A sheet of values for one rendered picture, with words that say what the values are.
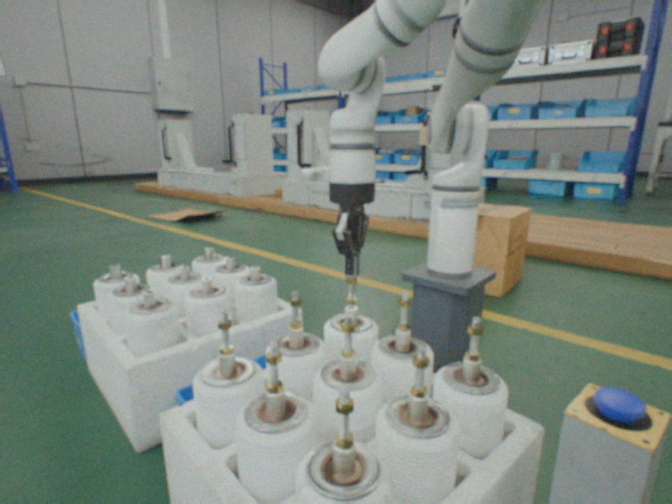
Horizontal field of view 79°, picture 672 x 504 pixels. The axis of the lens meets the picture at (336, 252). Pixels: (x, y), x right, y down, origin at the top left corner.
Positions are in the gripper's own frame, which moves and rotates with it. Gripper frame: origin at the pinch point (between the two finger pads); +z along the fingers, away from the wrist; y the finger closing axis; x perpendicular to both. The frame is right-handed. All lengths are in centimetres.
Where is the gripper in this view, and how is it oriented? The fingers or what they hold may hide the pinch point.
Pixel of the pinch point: (351, 265)
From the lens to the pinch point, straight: 69.4
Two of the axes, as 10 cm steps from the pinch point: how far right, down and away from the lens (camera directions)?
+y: 3.5, -2.4, 9.1
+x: -9.4, -0.8, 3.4
